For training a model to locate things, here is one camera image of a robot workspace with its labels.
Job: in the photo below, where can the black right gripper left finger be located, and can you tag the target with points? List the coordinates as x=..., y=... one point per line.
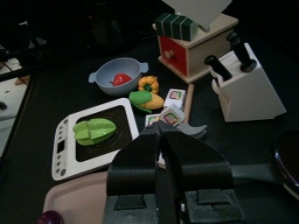
x=132, y=163

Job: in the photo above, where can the red toy tomato piece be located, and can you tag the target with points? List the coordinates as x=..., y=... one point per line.
x=122, y=79

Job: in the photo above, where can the white toy induction cooktop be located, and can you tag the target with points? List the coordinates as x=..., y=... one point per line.
x=66, y=157

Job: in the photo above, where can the purple toy vegetable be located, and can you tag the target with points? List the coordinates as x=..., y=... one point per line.
x=50, y=218

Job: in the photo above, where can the green toy lettuce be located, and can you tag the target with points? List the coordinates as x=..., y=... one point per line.
x=95, y=131

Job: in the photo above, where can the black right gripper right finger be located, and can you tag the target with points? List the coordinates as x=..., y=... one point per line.
x=198, y=166

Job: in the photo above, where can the toy cleaver pale blade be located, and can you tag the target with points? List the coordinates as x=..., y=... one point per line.
x=198, y=10

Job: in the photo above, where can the grey-blue toy pot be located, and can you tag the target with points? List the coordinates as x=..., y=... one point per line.
x=107, y=86

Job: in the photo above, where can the white toy knife block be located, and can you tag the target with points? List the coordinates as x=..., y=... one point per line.
x=252, y=96

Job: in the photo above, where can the white printed toy cube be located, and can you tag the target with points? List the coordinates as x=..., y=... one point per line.
x=175, y=98
x=151, y=119
x=171, y=117

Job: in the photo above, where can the green striped toy vegetable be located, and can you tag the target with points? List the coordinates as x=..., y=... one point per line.
x=175, y=26

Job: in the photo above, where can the yellow green toy corn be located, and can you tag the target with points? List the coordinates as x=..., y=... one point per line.
x=150, y=101

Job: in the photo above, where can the wooden box red drawer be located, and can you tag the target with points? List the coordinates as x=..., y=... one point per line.
x=202, y=49

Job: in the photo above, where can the pink plastic tray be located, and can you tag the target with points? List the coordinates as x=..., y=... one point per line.
x=78, y=195

